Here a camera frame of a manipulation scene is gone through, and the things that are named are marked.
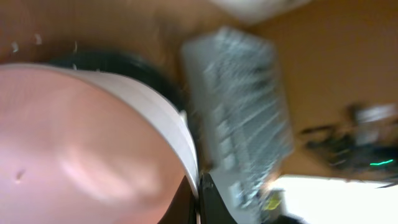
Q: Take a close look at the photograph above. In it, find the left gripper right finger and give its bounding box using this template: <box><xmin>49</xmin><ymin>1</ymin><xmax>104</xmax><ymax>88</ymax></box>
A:
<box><xmin>198</xmin><ymin>173</ymin><xmax>237</xmax><ymax>224</ymax></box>

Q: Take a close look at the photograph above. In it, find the black round tray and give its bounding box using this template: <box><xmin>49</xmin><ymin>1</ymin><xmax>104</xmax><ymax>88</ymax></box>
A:
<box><xmin>46</xmin><ymin>50</ymin><xmax>187</xmax><ymax>111</ymax></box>

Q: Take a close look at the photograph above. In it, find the grey dishwasher rack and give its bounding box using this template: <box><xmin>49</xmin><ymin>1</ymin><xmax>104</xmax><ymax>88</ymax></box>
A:
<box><xmin>181</xmin><ymin>27</ymin><xmax>293</xmax><ymax>223</ymax></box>

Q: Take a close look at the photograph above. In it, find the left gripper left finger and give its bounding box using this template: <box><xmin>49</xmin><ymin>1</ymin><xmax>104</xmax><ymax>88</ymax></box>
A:
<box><xmin>159</xmin><ymin>177</ymin><xmax>197</xmax><ymax>224</ymax></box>

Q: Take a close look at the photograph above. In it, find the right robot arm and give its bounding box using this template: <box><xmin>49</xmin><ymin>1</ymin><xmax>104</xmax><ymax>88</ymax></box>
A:
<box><xmin>299</xmin><ymin>103</ymin><xmax>397</xmax><ymax>188</ymax></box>

